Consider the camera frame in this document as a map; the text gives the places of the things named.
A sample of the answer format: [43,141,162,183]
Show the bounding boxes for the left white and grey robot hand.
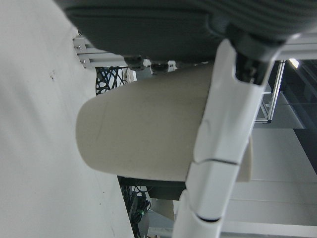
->
[54,0,317,238]

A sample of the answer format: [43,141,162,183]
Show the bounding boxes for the cream plain cup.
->
[75,63,255,183]

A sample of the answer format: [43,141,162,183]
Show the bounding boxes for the black tangled cables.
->
[95,65,126,96]

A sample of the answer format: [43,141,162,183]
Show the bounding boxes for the aluminium table frame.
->
[73,32,317,124]

